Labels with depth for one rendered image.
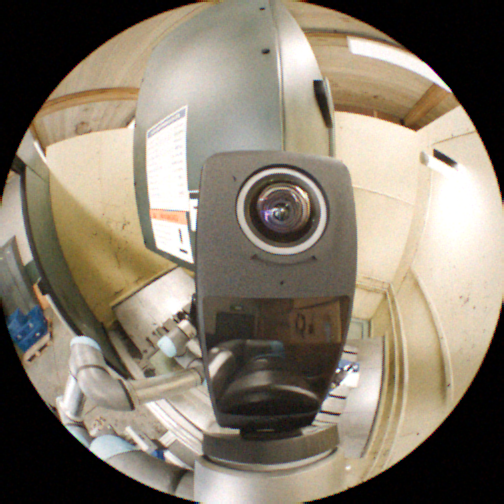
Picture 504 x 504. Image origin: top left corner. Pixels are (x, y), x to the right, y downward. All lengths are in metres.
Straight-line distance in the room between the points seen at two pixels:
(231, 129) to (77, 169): 1.29
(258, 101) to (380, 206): 1.13
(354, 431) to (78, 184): 2.21
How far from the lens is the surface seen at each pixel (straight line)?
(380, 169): 1.25
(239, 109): 0.24
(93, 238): 1.41
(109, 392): 0.46
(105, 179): 1.42
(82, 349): 0.54
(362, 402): 1.11
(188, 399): 1.07
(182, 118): 0.32
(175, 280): 1.72
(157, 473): 0.22
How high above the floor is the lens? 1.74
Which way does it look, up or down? 27 degrees down
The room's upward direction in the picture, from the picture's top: straight up
